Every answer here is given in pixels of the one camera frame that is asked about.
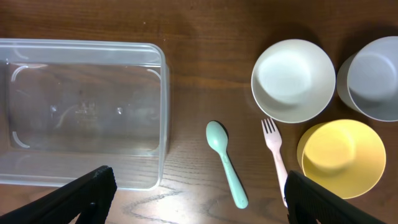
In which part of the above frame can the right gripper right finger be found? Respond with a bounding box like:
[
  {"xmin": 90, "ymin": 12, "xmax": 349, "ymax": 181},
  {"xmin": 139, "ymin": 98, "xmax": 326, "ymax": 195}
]
[{"xmin": 284, "ymin": 170, "xmax": 384, "ymax": 224}]

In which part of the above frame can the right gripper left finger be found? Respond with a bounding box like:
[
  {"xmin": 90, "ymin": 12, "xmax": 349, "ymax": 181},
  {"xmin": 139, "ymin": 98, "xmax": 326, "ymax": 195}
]
[{"xmin": 1, "ymin": 166, "xmax": 117, "ymax": 224}]

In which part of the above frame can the yellow bowl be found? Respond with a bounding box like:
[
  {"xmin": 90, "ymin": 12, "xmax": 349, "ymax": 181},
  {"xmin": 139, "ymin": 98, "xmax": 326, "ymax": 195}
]
[{"xmin": 297, "ymin": 119, "xmax": 386, "ymax": 199}]

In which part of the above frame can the clear plastic container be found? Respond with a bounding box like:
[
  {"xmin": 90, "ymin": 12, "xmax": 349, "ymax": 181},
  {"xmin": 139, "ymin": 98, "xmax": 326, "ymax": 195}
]
[{"xmin": 1, "ymin": 39, "xmax": 170, "ymax": 190}]

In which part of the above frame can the mint green spoon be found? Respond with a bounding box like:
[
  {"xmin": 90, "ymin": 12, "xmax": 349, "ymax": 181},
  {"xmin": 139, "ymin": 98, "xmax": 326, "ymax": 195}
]
[{"xmin": 206, "ymin": 121, "xmax": 248, "ymax": 209}]

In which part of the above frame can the white bowl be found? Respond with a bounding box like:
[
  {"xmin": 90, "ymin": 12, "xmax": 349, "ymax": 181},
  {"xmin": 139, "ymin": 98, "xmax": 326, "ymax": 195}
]
[{"xmin": 251, "ymin": 39, "xmax": 336, "ymax": 123}]

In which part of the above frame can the grey bowl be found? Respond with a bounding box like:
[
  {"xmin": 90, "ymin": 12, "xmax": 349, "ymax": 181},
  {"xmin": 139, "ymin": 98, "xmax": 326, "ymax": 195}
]
[{"xmin": 336, "ymin": 36, "xmax": 397, "ymax": 122}]

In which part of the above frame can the pink fork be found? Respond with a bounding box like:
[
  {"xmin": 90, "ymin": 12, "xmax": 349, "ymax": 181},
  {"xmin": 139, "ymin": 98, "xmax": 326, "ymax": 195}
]
[{"xmin": 261, "ymin": 118, "xmax": 287, "ymax": 207}]

